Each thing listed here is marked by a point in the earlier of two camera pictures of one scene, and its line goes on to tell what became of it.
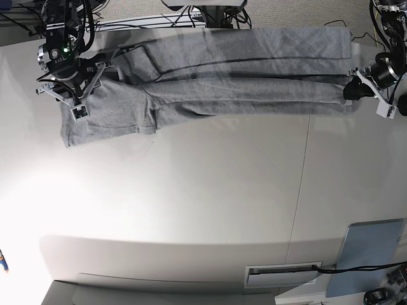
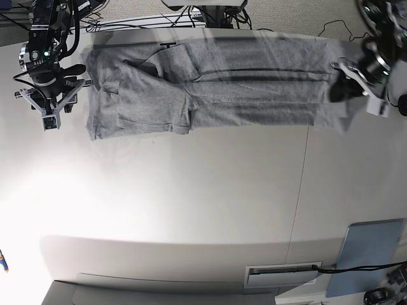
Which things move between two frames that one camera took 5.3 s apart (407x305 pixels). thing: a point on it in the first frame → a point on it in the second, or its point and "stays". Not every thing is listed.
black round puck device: x=402 y=105 stays
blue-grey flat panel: x=366 y=244 stays
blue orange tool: x=4 y=262 stays
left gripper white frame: x=79 y=110 → x=51 y=121
